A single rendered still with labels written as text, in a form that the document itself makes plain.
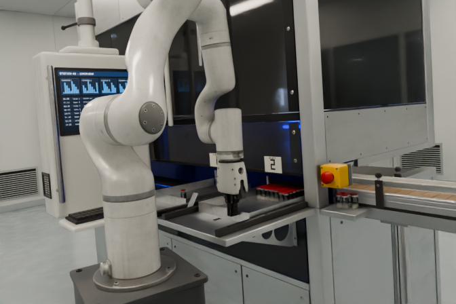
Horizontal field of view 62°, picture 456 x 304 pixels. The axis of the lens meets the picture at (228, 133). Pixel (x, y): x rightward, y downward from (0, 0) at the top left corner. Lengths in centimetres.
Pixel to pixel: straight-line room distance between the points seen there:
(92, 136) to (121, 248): 26
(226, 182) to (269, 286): 58
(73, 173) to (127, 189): 104
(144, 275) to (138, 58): 49
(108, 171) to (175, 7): 42
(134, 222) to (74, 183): 104
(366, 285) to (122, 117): 121
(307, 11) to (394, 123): 70
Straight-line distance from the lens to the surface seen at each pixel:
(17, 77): 653
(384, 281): 182
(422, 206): 128
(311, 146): 131
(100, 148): 92
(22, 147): 648
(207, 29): 113
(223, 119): 114
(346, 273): 155
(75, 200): 191
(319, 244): 138
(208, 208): 133
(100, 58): 196
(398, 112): 183
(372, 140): 162
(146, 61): 91
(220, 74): 112
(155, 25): 96
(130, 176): 86
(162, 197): 158
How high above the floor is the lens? 122
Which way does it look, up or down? 3 degrees down
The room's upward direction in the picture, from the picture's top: 4 degrees counter-clockwise
